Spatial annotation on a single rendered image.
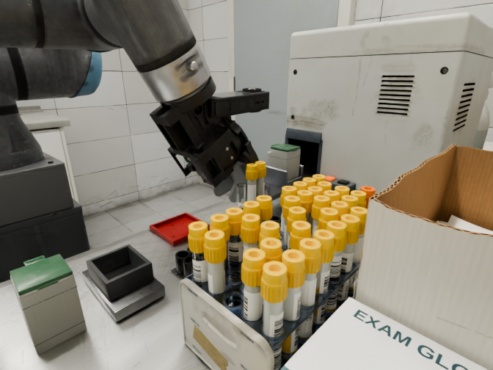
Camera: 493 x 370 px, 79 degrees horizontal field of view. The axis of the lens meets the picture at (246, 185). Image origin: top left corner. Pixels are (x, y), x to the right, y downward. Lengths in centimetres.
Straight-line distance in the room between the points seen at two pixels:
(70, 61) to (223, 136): 36
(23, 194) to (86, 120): 209
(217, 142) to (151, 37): 14
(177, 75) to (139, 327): 26
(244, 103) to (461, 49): 28
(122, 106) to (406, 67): 246
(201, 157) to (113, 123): 238
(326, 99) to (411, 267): 39
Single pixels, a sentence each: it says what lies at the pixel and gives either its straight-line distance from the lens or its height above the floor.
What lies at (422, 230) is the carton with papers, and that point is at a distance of 21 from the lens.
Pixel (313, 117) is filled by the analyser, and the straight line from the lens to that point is 57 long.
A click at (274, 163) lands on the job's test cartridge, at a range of 54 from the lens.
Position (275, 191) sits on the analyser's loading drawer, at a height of 91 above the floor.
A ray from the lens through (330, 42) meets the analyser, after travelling 56.
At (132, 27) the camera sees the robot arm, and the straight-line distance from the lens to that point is 34.
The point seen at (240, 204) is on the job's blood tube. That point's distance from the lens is 36.
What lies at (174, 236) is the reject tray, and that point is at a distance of 46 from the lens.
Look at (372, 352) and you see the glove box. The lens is 22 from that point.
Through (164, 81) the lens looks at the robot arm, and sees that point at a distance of 35.
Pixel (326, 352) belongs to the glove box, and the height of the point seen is 94.
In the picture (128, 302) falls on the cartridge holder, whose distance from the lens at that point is 34.
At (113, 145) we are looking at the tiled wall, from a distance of 276.
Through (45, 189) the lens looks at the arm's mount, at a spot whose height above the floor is 92.
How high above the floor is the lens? 110
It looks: 20 degrees down
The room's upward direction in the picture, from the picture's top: straight up
